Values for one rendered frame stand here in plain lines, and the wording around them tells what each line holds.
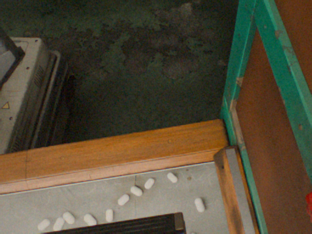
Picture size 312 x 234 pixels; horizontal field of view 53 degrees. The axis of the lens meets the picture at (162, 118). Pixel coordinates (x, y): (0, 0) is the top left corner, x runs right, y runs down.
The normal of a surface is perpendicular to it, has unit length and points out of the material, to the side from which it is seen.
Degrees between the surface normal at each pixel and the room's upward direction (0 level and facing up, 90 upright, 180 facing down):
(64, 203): 0
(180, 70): 0
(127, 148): 0
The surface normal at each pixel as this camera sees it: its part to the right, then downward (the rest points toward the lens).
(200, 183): -0.09, -0.42
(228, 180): -0.94, -0.02
